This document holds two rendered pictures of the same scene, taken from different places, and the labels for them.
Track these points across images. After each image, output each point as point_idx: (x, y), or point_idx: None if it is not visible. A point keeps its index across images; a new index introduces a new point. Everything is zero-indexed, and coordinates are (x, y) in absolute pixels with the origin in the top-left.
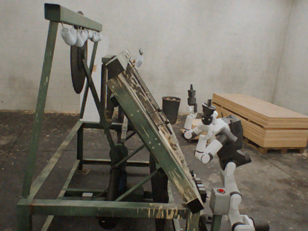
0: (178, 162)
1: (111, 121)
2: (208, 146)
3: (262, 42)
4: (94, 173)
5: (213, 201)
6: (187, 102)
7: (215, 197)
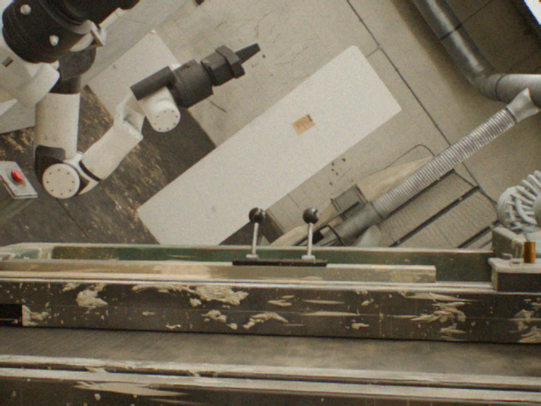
0: (84, 261)
1: None
2: (74, 130)
3: None
4: None
5: (17, 211)
6: (60, 55)
7: (33, 200)
